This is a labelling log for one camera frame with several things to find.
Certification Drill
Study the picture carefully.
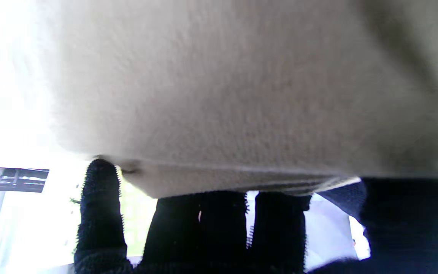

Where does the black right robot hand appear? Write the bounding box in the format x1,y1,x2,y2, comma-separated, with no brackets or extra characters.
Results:
74,158,438,274

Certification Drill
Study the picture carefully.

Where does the brown pillowcase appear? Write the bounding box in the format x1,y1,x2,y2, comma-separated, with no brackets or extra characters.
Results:
36,0,438,198

